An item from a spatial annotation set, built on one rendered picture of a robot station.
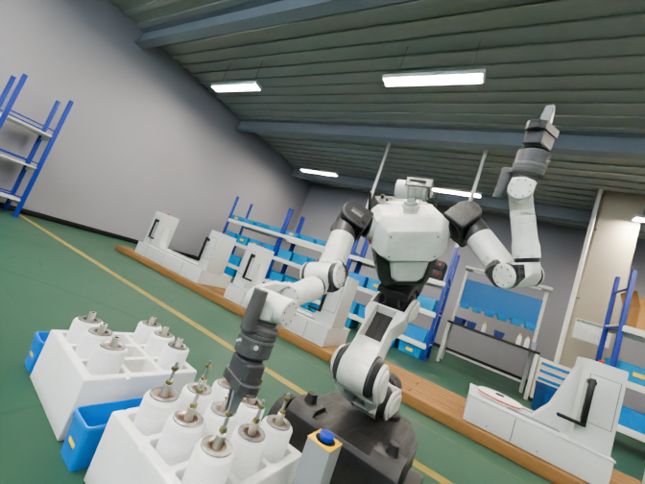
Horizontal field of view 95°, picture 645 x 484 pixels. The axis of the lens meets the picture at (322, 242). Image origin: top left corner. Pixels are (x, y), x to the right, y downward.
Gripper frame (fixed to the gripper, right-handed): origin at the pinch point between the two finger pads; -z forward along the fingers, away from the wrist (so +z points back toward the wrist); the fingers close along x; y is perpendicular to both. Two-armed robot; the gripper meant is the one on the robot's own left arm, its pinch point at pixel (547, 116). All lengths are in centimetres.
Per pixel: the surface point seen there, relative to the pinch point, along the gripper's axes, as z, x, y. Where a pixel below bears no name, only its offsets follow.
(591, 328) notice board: 128, -581, 97
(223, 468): 104, 72, 4
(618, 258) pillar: 0, -613, 107
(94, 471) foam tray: 123, 95, 29
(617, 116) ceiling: -167, -407, 115
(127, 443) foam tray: 111, 90, 24
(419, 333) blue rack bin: 208, -329, 236
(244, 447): 106, 66, 10
